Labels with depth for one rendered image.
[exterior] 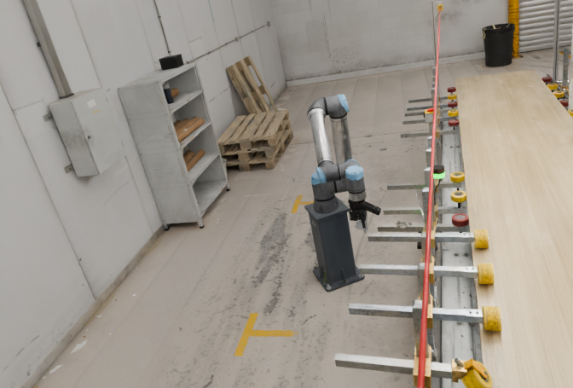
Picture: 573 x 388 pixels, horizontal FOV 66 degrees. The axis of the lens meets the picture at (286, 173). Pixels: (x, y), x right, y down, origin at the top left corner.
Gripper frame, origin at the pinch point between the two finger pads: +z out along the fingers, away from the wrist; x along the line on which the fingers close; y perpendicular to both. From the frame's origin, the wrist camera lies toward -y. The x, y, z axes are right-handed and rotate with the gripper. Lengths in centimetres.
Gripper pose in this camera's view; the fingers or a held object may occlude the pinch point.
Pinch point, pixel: (366, 230)
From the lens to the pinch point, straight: 246.3
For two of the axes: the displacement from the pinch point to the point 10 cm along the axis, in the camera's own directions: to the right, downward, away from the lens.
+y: -9.4, 0.4, 3.5
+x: -3.0, 4.2, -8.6
